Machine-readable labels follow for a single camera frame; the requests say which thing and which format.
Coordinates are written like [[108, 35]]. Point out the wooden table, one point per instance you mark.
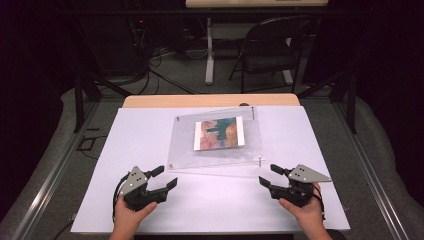
[[200, 100]]

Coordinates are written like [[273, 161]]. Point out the black folding chair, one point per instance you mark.
[[266, 61]]

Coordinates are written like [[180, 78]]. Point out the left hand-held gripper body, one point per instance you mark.
[[136, 191]]

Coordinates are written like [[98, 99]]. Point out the white board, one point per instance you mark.
[[206, 206]]

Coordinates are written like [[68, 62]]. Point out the person's right hand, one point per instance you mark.
[[306, 215]]

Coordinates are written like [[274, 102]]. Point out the dark computer tower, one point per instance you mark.
[[110, 43]]

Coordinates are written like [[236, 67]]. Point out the white-legged desk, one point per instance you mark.
[[209, 50]]

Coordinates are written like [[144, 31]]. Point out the aluminium rail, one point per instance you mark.
[[370, 180], [50, 186]]

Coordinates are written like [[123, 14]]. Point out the colourful painting print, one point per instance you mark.
[[218, 133]]

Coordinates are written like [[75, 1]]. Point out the metal frame standoff screw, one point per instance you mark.
[[253, 113], [259, 161]]

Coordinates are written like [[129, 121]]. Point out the person's left hand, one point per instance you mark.
[[128, 218]]

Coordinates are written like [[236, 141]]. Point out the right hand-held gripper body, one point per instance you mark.
[[298, 191]]

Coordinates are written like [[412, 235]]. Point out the black metal stand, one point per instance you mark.
[[350, 100], [79, 100]]

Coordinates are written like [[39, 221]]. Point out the clear acrylic frame sheet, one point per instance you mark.
[[233, 172], [181, 146]]

